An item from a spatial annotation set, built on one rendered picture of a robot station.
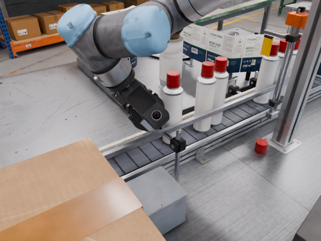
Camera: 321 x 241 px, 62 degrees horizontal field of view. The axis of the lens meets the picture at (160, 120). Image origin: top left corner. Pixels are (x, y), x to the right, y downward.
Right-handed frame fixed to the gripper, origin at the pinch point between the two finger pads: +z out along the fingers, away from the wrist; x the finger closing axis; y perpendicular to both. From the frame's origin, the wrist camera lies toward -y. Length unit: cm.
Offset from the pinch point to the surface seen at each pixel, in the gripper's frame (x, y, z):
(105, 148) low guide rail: 13.5, 3.7, -5.4
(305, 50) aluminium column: -38.9, -13.3, 1.1
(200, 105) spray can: -12.7, -0.8, 3.0
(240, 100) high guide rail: -23.1, -3.9, 10.3
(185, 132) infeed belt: -5.3, 1.2, 9.3
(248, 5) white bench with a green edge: -166, 140, 111
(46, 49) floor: 9, 366, 103
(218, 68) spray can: -22.5, 0.3, -1.9
